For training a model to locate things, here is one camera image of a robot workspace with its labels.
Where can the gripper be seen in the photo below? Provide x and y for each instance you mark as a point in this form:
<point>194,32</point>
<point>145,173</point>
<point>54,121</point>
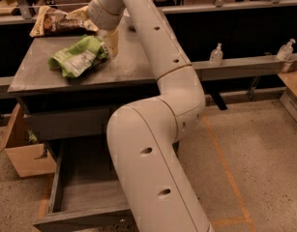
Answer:
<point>97,17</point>

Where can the green rice chip bag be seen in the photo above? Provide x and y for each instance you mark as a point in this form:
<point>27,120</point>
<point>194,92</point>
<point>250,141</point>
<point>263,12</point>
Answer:
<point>86,53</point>

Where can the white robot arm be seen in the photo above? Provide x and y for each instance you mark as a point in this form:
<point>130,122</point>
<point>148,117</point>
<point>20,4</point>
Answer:
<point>157,189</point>

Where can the brown chip bag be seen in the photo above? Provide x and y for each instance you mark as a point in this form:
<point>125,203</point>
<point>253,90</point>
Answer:
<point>54,22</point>

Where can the grey wooden drawer cabinet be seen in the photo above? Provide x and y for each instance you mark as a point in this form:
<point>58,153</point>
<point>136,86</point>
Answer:
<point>154,123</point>

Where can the grey middle drawer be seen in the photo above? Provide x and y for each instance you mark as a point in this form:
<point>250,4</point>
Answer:
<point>67,124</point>

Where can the open grey bottom drawer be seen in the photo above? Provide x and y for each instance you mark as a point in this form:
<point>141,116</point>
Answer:
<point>85,191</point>

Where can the white ceramic bowl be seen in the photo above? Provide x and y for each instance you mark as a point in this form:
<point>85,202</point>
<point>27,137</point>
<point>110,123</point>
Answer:
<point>128,19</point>

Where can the clear sanitizer pump bottle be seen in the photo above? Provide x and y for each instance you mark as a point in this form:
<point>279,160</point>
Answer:
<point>216,55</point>

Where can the grey metal railing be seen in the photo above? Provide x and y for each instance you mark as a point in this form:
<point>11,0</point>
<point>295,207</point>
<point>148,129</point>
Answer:
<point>128,76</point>

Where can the cardboard box left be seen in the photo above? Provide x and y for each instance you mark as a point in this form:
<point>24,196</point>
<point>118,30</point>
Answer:
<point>28,159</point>

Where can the cardboard box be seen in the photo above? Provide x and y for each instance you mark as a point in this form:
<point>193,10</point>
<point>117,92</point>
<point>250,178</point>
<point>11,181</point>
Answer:
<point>289,96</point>
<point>28,159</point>

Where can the cardboard box right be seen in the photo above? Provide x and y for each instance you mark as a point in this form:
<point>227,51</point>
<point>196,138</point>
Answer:
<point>289,96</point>

